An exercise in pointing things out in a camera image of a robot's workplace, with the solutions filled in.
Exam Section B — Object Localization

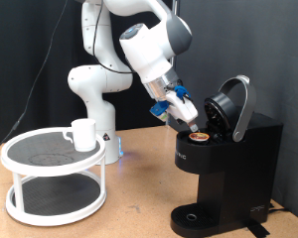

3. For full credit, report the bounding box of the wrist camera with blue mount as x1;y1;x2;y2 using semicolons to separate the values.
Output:
149;100;171;123

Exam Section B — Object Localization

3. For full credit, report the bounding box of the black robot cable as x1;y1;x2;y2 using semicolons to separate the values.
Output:
0;0;134;157

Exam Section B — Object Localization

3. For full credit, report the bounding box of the black tape strip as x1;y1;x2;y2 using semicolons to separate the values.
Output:
243;218;271;238

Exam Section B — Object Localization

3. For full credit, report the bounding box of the black Keurig coffee machine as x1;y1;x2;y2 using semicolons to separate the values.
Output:
170;74;284;238

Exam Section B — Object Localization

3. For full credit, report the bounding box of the black curtain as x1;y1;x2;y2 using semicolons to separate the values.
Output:
0;0;174;145

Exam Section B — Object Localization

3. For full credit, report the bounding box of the white mug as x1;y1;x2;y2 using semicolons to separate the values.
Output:
63;118;97;153

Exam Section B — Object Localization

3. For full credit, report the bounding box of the black power cord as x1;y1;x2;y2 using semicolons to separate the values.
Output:
267;201;291;214

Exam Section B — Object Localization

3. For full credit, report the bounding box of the grey partition panel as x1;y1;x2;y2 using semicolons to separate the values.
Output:
170;0;298;224

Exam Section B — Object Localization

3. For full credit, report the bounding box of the white two-tier turntable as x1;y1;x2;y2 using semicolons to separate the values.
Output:
0;127;107;227

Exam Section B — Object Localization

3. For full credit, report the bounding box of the grey metal post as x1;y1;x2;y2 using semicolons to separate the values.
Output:
165;0;181;127

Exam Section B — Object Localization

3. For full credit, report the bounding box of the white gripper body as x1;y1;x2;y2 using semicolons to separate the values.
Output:
165;91;200;124

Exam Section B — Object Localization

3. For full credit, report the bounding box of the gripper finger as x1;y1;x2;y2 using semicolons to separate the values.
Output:
188;120;200;133

